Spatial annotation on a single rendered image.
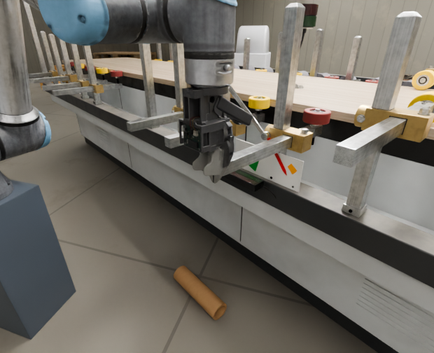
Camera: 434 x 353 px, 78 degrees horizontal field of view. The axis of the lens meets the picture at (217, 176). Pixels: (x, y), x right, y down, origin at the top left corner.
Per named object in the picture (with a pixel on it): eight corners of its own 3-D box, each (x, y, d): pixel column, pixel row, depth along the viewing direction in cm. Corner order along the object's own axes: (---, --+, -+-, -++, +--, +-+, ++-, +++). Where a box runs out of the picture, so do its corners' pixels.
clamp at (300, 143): (301, 153, 74) (304, 136, 71) (262, 141, 83) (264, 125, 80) (311, 148, 77) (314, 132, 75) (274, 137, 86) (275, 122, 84)
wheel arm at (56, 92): (54, 97, 161) (52, 90, 159) (53, 97, 163) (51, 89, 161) (122, 89, 187) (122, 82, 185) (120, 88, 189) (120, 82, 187)
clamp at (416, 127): (419, 143, 52) (428, 118, 50) (350, 128, 61) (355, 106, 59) (427, 136, 56) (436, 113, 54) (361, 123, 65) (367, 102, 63)
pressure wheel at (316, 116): (316, 150, 82) (323, 113, 77) (294, 143, 87) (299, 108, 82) (329, 144, 87) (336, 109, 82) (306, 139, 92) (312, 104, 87)
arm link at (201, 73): (211, 56, 54) (247, 58, 47) (211, 81, 56) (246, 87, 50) (173, 57, 48) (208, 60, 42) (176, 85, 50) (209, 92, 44)
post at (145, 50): (152, 129, 133) (140, 25, 113) (147, 127, 137) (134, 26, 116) (159, 127, 136) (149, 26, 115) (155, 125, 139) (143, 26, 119)
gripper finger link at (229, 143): (212, 163, 58) (212, 124, 54) (218, 161, 59) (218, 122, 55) (227, 170, 55) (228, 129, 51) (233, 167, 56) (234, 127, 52)
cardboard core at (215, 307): (213, 311, 113) (173, 271, 132) (213, 323, 116) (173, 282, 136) (227, 300, 117) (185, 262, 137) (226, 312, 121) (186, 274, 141)
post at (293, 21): (276, 182, 84) (297, 1, 62) (267, 178, 87) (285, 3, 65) (283, 178, 87) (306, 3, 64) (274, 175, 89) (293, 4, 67)
